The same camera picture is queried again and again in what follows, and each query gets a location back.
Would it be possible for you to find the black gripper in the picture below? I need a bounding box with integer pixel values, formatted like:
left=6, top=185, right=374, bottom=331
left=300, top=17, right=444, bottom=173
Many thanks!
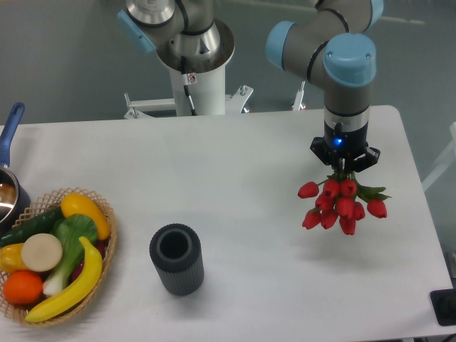
left=310, top=108, right=380, bottom=172

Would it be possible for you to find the red tulip bouquet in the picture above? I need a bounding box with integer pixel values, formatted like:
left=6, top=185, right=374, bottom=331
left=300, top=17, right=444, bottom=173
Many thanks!
left=297, top=172, right=390, bottom=236

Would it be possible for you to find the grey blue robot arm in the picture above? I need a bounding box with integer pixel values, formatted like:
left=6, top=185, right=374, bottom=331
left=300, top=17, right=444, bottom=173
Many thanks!
left=118, top=1, right=383, bottom=173

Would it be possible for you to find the black device at edge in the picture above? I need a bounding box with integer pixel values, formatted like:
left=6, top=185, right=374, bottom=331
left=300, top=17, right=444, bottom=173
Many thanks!
left=430, top=289, right=456, bottom=326

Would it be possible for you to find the dark grey ribbed vase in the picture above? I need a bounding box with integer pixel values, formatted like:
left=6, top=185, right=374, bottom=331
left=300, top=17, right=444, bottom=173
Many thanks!
left=149, top=223, right=204, bottom=296

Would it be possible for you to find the red vegetable under banana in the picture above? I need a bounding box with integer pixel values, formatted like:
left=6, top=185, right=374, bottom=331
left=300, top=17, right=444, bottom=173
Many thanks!
left=71, top=241, right=105, bottom=282

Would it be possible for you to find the yellow squash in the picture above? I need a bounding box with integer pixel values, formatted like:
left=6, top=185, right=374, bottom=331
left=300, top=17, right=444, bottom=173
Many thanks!
left=61, top=192, right=110, bottom=241

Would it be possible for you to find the yellow banana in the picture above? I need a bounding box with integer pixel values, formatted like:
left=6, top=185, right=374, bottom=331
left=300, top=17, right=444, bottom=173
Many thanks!
left=25, top=237, right=103, bottom=323

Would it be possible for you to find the green bok choy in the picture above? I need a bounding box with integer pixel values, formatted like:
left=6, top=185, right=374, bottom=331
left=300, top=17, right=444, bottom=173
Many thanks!
left=43, top=214, right=98, bottom=297

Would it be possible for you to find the woven wicker basket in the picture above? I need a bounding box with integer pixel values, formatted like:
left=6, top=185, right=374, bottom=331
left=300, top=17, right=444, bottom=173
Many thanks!
left=1, top=187, right=117, bottom=327

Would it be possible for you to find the green cucumber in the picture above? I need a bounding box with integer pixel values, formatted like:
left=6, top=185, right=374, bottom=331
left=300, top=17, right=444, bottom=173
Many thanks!
left=1, top=207, right=63, bottom=248

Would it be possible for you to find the beige round mushroom cap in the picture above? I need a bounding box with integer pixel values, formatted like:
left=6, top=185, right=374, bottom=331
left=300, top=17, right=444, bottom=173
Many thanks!
left=21, top=233, right=63, bottom=272

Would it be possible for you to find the orange fruit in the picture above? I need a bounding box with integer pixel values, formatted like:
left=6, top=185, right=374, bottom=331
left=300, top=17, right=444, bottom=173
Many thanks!
left=3, top=271, right=43, bottom=304

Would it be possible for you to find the yellow bell pepper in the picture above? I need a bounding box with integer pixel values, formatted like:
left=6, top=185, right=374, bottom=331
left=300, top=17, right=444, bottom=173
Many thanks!
left=1, top=243, right=29, bottom=274

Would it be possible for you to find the white chair frame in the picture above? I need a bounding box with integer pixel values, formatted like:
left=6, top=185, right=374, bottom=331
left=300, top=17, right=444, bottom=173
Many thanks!
left=422, top=122, right=455, bottom=192

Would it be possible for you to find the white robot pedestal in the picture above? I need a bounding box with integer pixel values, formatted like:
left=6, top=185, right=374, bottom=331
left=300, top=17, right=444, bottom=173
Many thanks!
left=123, top=17, right=254, bottom=120

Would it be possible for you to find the blue handled saucepan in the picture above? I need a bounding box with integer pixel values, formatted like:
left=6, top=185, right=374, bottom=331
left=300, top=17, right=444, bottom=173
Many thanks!
left=1, top=103, right=31, bottom=236

